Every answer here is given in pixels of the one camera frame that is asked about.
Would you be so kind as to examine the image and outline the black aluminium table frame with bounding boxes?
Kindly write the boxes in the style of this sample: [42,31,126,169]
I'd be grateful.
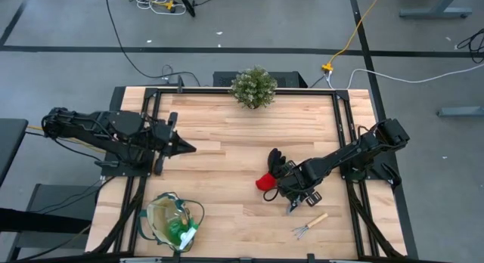
[85,85,419,263]

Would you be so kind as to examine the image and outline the black computer case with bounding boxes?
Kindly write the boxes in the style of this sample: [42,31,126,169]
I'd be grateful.
[212,70,309,89]

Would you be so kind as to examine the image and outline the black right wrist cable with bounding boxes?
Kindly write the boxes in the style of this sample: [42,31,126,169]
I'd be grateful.
[262,187,281,203]

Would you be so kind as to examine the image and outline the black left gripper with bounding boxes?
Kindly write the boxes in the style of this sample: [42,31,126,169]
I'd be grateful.
[144,111,197,176]

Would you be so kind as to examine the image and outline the black side table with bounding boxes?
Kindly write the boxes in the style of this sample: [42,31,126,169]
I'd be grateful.
[0,118,29,187]

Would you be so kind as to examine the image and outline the grey desk leg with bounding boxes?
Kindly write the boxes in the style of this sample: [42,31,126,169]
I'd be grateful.
[399,0,473,19]
[436,106,484,118]

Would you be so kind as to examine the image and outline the yellow floor cable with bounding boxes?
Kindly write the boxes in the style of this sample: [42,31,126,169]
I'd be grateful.
[26,125,107,155]

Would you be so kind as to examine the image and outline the long black cable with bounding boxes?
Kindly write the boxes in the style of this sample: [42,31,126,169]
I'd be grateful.
[104,0,202,87]

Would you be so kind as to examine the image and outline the white coiled cable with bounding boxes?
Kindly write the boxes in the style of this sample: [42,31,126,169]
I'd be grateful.
[135,0,188,17]

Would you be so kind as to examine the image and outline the potted plant in black pot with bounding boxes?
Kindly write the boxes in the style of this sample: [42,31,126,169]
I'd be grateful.
[229,65,279,110]

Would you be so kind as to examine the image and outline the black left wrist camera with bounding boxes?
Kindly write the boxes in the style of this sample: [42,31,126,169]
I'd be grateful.
[149,133,166,153]

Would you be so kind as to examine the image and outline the white floor cable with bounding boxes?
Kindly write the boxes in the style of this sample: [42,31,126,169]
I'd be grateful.
[325,62,484,91]

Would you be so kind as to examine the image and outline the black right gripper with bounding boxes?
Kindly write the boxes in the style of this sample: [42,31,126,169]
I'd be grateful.
[278,160,330,208]

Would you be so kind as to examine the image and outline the green and tan gardening bag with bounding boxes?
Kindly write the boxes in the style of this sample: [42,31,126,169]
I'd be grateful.
[138,191,206,255]

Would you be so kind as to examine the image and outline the red and black gardening glove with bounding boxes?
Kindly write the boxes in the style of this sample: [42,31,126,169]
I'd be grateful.
[255,148,288,192]

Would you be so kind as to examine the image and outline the black stand leg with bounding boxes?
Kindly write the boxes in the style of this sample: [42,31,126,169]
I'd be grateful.
[175,0,197,18]

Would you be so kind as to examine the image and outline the green-handled pruning shears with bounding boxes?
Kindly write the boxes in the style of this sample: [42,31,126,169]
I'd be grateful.
[286,200,303,216]

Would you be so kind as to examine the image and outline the black floor cable loops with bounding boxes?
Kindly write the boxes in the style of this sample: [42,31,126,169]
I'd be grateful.
[455,27,484,64]

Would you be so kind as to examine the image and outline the wooden-handled three-prong hand rake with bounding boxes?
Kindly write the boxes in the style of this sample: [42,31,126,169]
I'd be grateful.
[291,212,329,240]

